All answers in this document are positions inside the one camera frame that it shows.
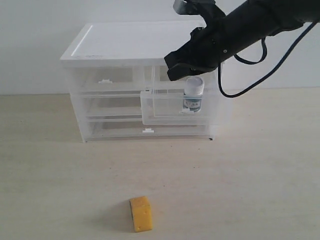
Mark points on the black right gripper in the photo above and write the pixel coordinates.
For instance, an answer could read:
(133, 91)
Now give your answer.
(206, 49)

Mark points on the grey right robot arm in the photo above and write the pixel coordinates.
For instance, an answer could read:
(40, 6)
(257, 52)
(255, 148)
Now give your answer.
(264, 18)

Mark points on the clear bottom wide drawer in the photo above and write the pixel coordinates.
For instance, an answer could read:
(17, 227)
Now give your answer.
(136, 129)

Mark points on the yellow cheese wedge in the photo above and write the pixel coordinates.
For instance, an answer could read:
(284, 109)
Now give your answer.
(141, 214)

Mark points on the clear wide drawer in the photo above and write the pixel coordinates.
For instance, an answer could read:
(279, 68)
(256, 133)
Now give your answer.
(136, 129)
(111, 105)

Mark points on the clear middle wide drawer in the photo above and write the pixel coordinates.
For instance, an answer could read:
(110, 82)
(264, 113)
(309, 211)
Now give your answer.
(111, 105)

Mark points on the white bottle teal label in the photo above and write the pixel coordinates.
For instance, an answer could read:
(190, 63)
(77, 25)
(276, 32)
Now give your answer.
(193, 93)

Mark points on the white plastic drawer cabinet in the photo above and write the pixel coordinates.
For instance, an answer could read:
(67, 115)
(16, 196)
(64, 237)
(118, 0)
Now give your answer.
(128, 44)

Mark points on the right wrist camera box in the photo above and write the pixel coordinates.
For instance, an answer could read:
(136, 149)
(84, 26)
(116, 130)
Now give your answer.
(192, 7)

